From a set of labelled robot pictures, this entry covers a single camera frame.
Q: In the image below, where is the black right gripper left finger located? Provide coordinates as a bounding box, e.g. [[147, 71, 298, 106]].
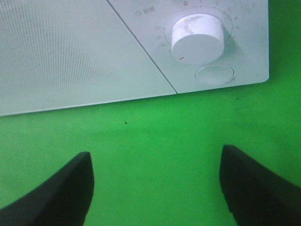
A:
[[0, 152, 95, 226]]

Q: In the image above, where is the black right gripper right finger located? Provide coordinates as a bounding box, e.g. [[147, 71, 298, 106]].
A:
[[219, 145, 301, 226]]

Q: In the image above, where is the round white door button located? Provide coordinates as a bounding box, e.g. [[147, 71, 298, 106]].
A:
[[195, 65, 234, 85]]

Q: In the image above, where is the white microwave door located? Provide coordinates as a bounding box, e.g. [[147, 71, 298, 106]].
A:
[[0, 0, 176, 116]]

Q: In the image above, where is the white round knob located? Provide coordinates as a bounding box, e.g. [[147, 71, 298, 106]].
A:
[[171, 14, 224, 65]]

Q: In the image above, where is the white microwave oven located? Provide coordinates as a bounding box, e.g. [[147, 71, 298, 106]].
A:
[[0, 0, 269, 116]]

